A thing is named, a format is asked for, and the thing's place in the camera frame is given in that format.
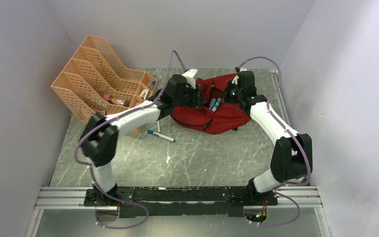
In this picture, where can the orange plastic desk organizer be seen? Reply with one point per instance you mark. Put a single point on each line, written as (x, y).
(95, 69)

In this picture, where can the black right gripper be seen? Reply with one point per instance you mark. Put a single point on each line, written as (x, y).
(230, 83)

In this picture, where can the white stapler in organizer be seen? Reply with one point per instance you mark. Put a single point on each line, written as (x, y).
(144, 94)

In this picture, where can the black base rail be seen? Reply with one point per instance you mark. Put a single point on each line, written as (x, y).
(176, 201)

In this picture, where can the red student backpack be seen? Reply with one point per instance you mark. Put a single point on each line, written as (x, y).
(226, 117)

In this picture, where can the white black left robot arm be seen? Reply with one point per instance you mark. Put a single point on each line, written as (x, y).
(99, 139)

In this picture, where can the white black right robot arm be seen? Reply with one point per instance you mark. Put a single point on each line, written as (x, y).
(291, 161)

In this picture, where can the white green glue stick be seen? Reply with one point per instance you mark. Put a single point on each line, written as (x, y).
(216, 105)

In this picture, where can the blue white marker pen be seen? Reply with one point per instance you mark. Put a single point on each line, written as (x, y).
(159, 135)

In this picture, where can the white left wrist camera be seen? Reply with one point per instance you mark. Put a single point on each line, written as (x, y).
(190, 75)

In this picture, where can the pink bottle in organizer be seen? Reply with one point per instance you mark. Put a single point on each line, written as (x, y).
(116, 101)

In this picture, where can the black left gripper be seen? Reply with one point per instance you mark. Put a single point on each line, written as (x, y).
(197, 99)

